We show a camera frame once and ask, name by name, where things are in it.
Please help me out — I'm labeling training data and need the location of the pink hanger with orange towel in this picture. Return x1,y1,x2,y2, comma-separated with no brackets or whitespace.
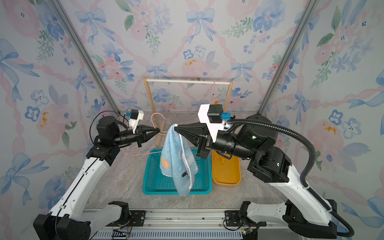
210,82,220,104

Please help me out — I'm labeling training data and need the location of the wooden hanger rack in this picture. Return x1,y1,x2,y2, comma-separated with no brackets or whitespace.
143,78,233,142

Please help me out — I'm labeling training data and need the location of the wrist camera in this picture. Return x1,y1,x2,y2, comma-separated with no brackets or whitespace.
198,104,232,143
126,109,144,133

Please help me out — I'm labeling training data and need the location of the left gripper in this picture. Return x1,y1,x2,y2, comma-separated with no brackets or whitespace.
115,125,161,148

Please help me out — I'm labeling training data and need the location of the yellow plastic tray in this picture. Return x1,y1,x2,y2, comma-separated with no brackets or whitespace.
212,151,241,187

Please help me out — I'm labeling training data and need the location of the right aluminium corner post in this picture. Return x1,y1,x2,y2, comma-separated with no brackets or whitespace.
258,0,319,115

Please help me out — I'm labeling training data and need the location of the pink hanger with blue towel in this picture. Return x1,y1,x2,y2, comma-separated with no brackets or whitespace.
120,112,199,158

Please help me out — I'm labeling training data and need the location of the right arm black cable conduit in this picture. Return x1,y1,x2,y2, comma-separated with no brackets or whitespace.
226,118,355,238

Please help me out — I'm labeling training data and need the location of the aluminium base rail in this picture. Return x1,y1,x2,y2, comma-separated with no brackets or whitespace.
53,207,316,240

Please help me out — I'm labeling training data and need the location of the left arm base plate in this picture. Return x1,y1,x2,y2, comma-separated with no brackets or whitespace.
107,210,147,227

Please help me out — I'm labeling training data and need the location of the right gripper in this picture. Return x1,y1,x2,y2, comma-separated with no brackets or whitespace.
179,119,257,162

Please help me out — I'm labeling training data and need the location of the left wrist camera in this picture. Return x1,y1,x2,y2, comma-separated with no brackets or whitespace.
126,109,144,133

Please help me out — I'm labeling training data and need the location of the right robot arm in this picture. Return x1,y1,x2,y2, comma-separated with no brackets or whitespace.
175,114,338,239

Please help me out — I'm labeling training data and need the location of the light blue towel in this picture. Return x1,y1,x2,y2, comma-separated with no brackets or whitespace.
160,124,199,197

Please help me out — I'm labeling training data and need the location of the aluminium corner post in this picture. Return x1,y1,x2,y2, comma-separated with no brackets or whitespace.
48,0,121,113
258,0,319,115

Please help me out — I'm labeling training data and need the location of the left aluminium corner post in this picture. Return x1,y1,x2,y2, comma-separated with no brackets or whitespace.
48,0,121,113

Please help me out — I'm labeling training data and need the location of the teal plastic basket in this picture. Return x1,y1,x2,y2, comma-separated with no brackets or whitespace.
143,148,212,195

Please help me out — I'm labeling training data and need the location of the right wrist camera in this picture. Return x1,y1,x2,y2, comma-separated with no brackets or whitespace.
198,104,232,143

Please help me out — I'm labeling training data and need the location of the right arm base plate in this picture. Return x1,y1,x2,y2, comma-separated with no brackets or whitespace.
224,210,258,228

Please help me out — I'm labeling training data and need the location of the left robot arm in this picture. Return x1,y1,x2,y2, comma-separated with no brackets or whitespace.
33,116,160,240

